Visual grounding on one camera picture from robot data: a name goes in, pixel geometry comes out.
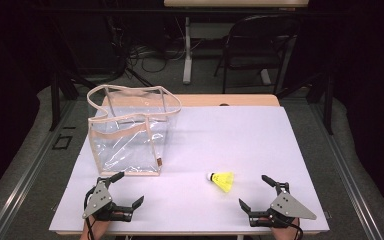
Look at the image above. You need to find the right hand-held gripper black cable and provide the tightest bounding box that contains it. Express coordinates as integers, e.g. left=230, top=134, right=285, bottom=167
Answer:
left=278, top=214, right=304, bottom=240

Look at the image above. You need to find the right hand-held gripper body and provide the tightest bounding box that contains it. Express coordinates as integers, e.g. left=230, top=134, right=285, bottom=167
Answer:
left=263, top=190, right=318, bottom=229

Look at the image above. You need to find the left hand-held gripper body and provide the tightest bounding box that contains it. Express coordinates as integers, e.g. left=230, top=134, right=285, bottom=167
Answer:
left=82, top=178, right=115, bottom=222

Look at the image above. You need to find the hand-held gripper black cable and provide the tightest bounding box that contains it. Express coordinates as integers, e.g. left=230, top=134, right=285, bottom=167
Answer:
left=278, top=214, right=304, bottom=240
left=83, top=187, right=97, bottom=240

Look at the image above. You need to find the black folding chair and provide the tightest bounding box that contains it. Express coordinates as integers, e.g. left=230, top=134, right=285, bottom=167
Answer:
left=213, top=14, right=302, bottom=95

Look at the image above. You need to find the yellow shuttlecock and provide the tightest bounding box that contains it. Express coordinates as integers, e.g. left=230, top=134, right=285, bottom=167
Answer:
left=206, top=171, right=235, bottom=194

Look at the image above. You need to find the white-legged desk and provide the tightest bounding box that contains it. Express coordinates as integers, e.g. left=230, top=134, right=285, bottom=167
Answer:
left=163, top=0, right=310, bottom=86

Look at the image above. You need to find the clear plastic tote bag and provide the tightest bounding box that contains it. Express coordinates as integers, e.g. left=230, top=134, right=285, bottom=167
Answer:
left=86, top=84, right=183, bottom=177

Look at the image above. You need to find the wooden table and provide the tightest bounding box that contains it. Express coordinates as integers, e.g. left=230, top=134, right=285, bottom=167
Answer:
left=101, top=93, right=281, bottom=108

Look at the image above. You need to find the black metal stand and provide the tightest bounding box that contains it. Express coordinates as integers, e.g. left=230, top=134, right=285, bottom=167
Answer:
left=46, top=63, right=96, bottom=132
left=276, top=70, right=335, bottom=136

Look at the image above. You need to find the person's right hand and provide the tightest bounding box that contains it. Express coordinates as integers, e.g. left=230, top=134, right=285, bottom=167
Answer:
left=269, top=217, right=303, bottom=240

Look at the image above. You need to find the left hand-held gripper black cable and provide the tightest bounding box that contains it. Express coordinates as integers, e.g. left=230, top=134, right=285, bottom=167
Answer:
left=83, top=187, right=97, bottom=240

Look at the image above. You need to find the tangle of floor cables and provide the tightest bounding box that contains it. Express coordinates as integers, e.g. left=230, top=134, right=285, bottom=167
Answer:
left=111, top=16, right=205, bottom=75

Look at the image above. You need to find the aluminium floor rail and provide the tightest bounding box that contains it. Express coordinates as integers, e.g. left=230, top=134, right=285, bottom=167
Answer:
left=308, top=102, right=384, bottom=240
left=0, top=99, right=78, bottom=240

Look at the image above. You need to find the white table board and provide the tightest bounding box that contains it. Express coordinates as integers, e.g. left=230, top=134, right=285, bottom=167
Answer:
left=48, top=105, right=331, bottom=235

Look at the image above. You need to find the person's left hand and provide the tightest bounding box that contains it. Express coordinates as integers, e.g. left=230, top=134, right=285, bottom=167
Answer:
left=79, top=215, right=112, bottom=240

